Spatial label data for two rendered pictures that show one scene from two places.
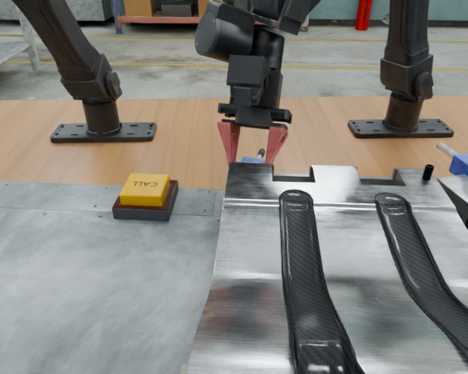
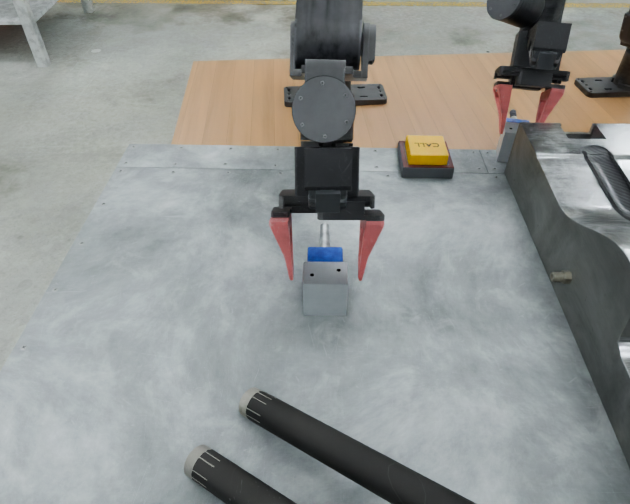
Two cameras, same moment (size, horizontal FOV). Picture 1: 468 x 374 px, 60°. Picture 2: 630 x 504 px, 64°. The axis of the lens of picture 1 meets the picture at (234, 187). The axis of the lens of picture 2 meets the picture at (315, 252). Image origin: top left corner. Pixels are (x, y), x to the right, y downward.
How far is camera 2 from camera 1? 0.40 m
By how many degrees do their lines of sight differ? 10
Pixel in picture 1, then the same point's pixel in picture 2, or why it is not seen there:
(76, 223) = (370, 182)
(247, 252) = (578, 194)
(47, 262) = not seen: hidden behind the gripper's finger
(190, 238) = (480, 192)
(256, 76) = (563, 42)
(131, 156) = (375, 119)
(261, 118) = (544, 80)
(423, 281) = not seen: outside the picture
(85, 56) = not seen: hidden behind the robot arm
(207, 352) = (628, 243)
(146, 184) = (429, 145)
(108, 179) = (369, 142)
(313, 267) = not seen: outside the picture
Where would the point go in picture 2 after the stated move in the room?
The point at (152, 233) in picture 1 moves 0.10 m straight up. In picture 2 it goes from (444, 188) to (456, 130)
